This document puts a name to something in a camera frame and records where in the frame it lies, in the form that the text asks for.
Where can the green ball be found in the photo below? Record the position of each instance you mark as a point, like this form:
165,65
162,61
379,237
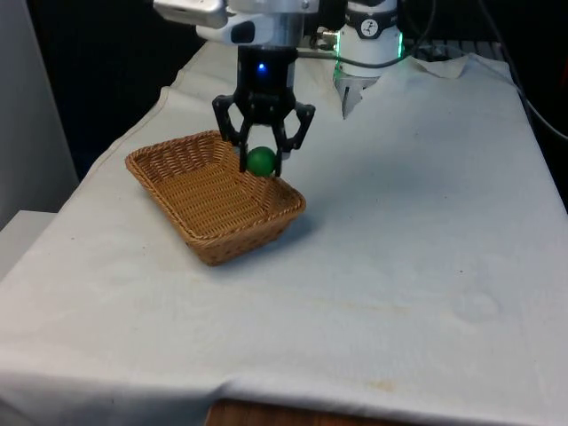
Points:
260,161

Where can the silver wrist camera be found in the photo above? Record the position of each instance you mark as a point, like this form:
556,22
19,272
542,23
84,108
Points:
191,10

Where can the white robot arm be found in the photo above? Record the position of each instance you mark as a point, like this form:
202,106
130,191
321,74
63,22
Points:
370,42

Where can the brown wicker basket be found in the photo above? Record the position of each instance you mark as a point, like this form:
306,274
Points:
213,199

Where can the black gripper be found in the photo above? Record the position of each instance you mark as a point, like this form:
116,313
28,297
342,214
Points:
265,73

